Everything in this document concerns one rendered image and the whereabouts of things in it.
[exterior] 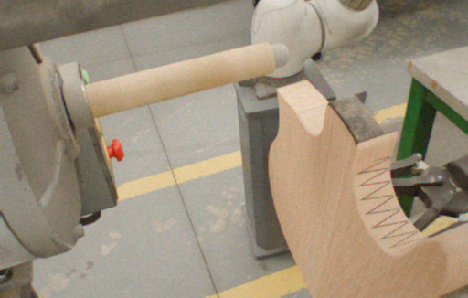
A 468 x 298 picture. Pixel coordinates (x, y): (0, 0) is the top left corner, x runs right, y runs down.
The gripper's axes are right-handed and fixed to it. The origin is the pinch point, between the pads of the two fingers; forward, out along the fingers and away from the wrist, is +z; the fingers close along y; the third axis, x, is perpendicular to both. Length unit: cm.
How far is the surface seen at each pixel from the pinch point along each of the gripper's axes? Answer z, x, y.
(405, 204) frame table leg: -42, -56, 27
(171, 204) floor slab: 17, -117, 92
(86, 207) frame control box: 34.8, -9.7, 22.8
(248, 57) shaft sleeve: 11.8, 25.0, 8.3
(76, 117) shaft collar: 28.6, 24.4, 6.9
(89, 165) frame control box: 32.0, -1.7, 24.2
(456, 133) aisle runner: -126, -116, 81
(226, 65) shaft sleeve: 14.1, 24.9, 8.0
